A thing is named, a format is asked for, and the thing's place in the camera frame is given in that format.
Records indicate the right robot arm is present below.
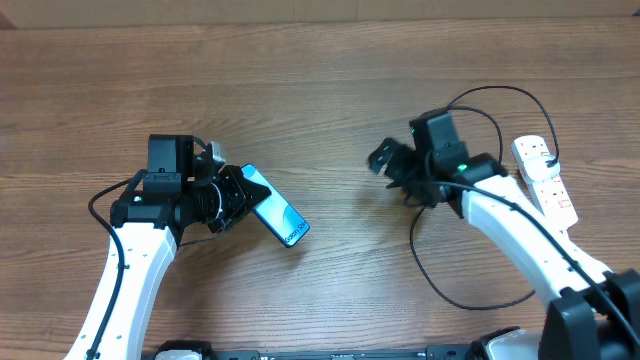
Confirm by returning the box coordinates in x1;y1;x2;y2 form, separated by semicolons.
368;109;639;359

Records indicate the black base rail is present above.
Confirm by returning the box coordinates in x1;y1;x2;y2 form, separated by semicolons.
141;340;475;360

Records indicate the white charger plug adapter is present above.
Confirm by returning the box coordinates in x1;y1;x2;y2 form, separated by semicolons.
523;154;561;184

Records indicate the black USB charging cable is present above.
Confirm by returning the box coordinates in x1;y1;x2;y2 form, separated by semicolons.
408;85;561;312

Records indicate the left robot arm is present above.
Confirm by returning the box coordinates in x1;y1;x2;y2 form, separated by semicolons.
67;135;271;359

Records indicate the white power strip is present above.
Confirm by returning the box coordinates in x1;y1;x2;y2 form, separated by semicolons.
511;135;578;234

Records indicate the blue Samsung Galaxy smartphone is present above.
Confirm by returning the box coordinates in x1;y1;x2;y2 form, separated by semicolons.
242;164;310;248

